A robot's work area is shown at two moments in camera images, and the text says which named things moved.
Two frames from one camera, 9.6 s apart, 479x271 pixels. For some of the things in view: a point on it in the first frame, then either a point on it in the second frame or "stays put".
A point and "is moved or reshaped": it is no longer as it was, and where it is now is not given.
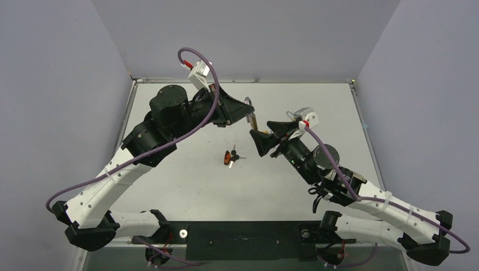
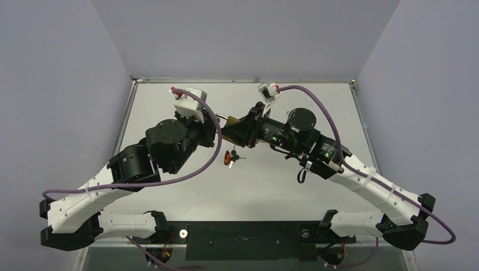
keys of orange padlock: (234, 157) stays put
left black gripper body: (208, 103) -> (201, 134)
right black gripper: (282, 139) -> (255, 124)
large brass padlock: (251, 117) is moved or reshaped
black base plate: (244, 240) stays put
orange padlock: (227, 157) stays put
